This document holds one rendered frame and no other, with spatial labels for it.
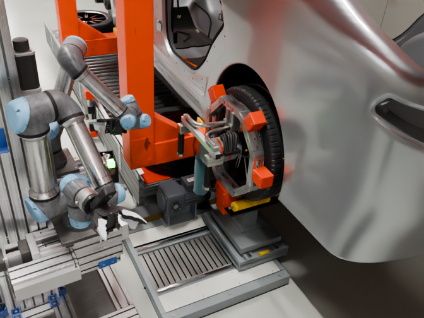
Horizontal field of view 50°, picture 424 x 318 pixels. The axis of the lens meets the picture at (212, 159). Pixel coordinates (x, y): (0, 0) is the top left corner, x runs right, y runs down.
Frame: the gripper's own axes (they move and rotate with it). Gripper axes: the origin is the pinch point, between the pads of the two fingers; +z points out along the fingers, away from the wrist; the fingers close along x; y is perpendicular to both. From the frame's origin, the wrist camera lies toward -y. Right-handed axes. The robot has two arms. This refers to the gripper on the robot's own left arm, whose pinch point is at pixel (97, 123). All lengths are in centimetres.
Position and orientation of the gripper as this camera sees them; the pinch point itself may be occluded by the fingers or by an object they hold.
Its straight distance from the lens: 263.7
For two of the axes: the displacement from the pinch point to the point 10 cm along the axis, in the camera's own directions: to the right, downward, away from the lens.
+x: 4.9, 1.0, 8.7
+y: 0.0, 9.9, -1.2
